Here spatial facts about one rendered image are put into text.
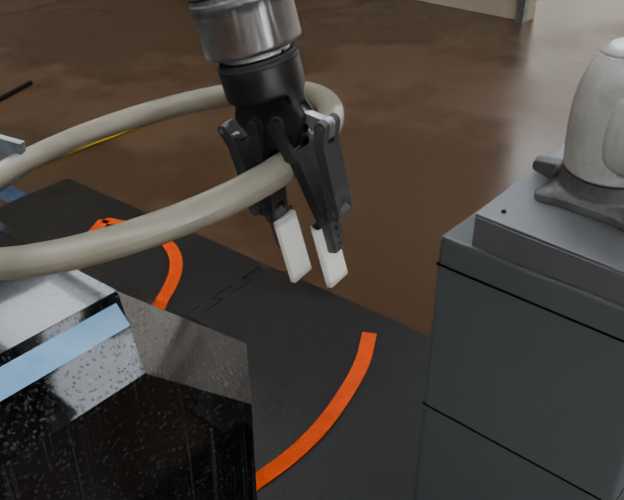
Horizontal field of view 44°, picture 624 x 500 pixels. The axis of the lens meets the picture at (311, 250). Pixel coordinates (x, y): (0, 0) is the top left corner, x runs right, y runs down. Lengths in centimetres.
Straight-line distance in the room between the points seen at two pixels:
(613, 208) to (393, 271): 148
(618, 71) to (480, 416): 68
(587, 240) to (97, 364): 78
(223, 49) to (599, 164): 80
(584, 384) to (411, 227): 173
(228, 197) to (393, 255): 217
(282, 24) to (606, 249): 77
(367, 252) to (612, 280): 167
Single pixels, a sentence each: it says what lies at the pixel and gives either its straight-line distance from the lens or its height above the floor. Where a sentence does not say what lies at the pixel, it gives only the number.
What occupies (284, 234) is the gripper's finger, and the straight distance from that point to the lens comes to 78.
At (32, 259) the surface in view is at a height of 114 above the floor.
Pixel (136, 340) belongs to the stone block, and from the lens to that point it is 114.
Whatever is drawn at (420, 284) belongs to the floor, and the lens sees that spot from 269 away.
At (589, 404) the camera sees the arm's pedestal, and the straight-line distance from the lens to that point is 141.
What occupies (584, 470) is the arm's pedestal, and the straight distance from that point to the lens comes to 151.
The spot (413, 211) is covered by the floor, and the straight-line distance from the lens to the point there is 313.
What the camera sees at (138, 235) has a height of 116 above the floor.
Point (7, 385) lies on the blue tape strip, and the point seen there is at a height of 84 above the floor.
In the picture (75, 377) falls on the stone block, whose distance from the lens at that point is 109.
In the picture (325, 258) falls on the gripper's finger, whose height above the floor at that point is 110.
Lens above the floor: 150
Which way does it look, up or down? 32 degrees down
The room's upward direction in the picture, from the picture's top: straight up
